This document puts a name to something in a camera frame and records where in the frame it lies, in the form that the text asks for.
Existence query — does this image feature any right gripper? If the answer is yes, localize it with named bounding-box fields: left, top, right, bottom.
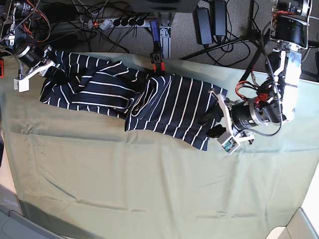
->
left=17, top=44, right=61, bottom=79

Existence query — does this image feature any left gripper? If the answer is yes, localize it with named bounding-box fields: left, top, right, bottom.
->
left=198, top=89, right=254, bottom=144

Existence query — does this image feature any navy white striped T-shirt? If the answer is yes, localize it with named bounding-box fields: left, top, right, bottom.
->
left=40, top=51, right=227, bottom=150

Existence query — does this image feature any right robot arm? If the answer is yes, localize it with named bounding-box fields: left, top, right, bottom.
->
left=0, top=0, right=61, bottom=80

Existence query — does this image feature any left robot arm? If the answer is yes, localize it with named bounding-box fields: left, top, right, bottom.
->
left=200, top=0, right=313, bottom=148

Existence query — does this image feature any white plug adapter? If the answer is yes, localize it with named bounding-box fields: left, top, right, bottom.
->
left=99, top=19, right=113, bottom=30

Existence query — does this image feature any black tripod stand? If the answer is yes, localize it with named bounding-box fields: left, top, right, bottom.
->
left=180, top=0, right=269, bottom=83

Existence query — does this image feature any blue orange clamp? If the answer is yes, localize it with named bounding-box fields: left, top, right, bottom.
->
left=150, top=20, right=165, bottom=76

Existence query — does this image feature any black power brick left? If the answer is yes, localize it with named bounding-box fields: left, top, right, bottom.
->
left=193, top=7, right=213, bottom=45

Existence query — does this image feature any black power brick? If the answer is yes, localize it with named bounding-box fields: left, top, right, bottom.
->
left=193, top=7, right=213, bottom=45
left=212, top=0, right=227, bottom=36

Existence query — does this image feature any white power strip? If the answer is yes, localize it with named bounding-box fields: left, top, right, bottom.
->
left=87, top=17, right=150, bottom=30

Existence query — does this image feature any black power brick right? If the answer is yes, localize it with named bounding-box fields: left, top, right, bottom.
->
left=212, top=0, right=227, bottom=36

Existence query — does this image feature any light green table cloth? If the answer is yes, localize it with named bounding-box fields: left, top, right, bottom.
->
left=0, top=57, right=319, bottom=239

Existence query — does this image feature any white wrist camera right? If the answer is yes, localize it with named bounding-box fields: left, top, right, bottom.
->
left=13, top=77, right=29, bottom=93

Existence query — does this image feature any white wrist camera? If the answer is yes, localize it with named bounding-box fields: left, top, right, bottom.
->
left=13, top=77, right=29, bottom=93
left=217, top=131, right=240, bottom=155

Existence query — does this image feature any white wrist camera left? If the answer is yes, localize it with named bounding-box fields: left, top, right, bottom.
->
left=217, top=131, right=240, bottom=155

